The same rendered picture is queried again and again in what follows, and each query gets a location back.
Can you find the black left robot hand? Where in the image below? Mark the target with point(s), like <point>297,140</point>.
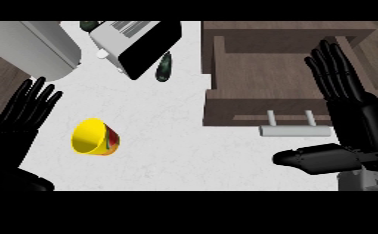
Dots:
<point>23,118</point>

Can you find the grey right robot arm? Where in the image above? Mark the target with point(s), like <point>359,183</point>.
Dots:
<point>358,180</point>

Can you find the brown wooden cabinet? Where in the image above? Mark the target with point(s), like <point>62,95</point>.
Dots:
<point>290,34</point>

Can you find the dark green zucchini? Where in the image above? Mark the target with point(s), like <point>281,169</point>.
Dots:
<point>164,66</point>

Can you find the brown wooden drawer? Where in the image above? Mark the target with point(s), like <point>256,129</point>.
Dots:
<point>268,84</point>

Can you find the dark green vegetable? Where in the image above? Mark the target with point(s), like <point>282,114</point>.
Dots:
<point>89,25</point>

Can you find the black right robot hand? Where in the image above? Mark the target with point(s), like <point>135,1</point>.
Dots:
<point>347,111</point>

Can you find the white toaster oven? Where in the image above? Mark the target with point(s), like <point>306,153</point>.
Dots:
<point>133,46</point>

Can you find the yellow cup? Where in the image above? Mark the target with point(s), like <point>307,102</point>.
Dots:
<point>95,137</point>

